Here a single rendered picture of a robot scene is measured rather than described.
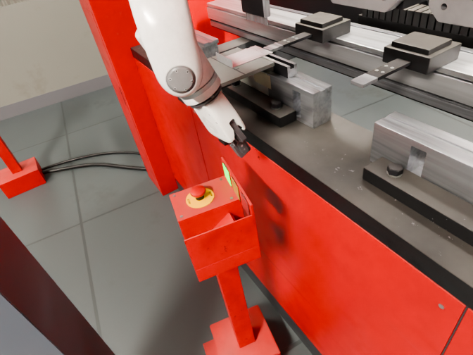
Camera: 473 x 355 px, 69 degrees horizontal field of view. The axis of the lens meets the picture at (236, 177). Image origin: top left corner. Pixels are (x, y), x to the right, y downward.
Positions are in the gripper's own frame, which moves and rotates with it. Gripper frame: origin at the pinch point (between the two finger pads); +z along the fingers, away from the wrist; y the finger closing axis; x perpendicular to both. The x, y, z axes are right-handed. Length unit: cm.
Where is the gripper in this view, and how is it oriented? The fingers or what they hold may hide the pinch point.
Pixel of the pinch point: (240, 146)
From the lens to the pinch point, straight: 78.0
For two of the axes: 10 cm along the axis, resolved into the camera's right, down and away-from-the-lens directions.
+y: 5.4, 3.6, -7.7
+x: 7.0, -6.9, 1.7
